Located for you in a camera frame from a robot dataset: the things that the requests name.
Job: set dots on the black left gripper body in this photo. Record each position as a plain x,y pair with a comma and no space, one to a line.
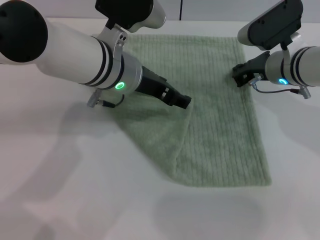
155,87

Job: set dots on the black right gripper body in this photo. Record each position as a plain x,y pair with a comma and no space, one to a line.
258,65

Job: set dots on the left wrist camera housing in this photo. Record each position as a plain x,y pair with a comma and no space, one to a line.
130,12

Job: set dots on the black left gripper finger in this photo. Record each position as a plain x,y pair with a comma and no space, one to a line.
182,97
181,103

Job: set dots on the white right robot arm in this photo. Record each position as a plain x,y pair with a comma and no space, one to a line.
305,65

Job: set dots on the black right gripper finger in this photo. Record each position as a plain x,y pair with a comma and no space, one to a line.
243,80
241,68

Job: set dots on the right wrist camera housing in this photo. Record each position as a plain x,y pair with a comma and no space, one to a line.
272,22

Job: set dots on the pale green ribbed towel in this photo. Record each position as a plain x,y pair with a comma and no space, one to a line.
212,125

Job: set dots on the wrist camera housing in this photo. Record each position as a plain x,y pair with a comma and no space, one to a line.
272,22
130,12

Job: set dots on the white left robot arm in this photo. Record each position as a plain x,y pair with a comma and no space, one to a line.
70,55

